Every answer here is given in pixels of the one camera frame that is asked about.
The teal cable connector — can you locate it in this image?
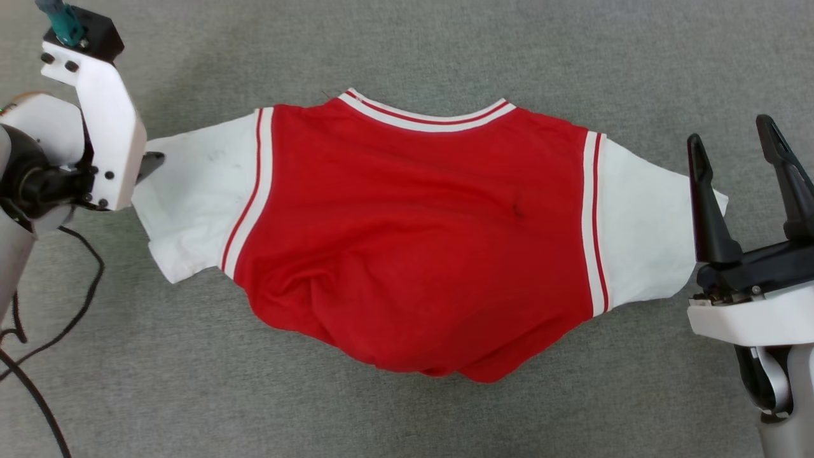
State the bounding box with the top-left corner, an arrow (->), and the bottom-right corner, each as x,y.
35,0 -> 86,48

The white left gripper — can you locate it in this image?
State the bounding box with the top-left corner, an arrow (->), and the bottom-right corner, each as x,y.
41,37 -> 167,212

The red and white shirt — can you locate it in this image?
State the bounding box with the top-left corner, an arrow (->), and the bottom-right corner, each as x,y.
130,88 -> 730,384

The thin black cable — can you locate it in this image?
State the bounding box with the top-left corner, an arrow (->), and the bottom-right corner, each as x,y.
0,226 -> 106,382

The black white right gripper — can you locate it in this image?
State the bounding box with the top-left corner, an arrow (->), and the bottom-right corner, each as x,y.
686,114 -> 814,348

